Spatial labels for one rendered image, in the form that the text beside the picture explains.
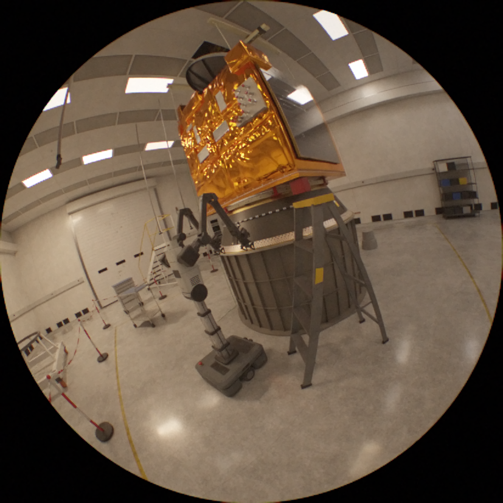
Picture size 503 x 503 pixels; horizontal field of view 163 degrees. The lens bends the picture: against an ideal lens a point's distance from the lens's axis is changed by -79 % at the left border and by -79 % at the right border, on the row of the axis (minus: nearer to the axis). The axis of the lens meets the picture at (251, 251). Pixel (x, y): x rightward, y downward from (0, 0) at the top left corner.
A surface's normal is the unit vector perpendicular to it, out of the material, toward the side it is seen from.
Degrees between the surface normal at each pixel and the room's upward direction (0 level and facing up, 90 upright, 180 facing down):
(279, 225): 62
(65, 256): 90
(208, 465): 0
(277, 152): 91
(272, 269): 90
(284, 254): 90
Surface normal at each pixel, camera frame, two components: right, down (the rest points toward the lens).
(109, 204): 0.66, -0.06
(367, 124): -0.68, 0.36
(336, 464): -0.30, -0.93
